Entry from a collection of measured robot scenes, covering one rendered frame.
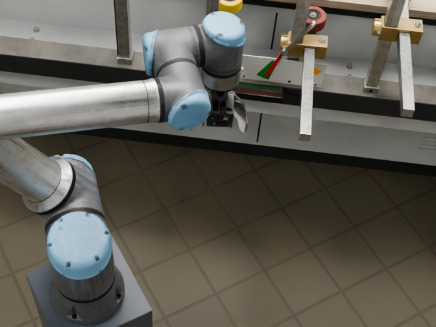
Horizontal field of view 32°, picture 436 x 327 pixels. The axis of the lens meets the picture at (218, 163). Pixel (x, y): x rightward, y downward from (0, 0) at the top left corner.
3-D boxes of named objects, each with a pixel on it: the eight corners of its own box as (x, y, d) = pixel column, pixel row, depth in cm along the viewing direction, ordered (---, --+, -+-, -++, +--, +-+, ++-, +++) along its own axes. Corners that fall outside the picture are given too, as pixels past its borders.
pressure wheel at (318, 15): (320, 52, 225) (326, 24, 216) (293, 49, 226) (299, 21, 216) (320, 34, 230) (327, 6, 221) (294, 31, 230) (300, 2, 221)
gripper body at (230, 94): (200, 128, 177) (202, 94, 167) (202, 100, 182) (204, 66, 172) (233, 130, 177) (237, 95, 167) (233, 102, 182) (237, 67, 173)
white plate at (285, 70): (321, 88, 230) (326, 65, 222) (237, 78, 230) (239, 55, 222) (321, 87, 230) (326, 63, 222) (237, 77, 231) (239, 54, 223)
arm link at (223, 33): (194, 10, 158) (239, 4, 160) (193, 53, 168) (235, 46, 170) (206, 41, 153) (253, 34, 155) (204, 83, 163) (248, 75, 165)
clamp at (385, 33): (418, 46, 211) (423, 33, 207) (370, 41, 212) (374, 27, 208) (417, 31, 215) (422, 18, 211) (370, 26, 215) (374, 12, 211)
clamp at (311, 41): (324, 60, 220) (327, 47, 216) (278, 54, 221) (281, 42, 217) (325, 46, 224) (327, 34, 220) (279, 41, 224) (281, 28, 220)
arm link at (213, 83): (202, 48, 169) (244, 50, 169) (201, 63, 173) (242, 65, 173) (200, 77, 164) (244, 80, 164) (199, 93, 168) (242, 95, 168)
